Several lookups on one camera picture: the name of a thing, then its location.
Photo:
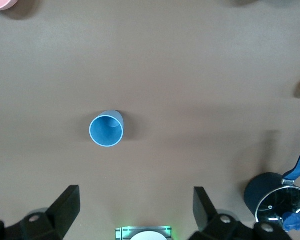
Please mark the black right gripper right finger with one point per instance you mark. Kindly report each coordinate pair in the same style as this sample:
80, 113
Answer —
204, 215

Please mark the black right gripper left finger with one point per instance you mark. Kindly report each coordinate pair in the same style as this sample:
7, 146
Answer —
62, 212

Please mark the blue plastic cup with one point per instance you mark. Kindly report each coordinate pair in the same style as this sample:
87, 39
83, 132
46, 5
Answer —
106, 130

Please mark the glass pot lid blue knob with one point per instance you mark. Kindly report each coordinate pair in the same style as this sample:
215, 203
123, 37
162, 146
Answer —
280, 205

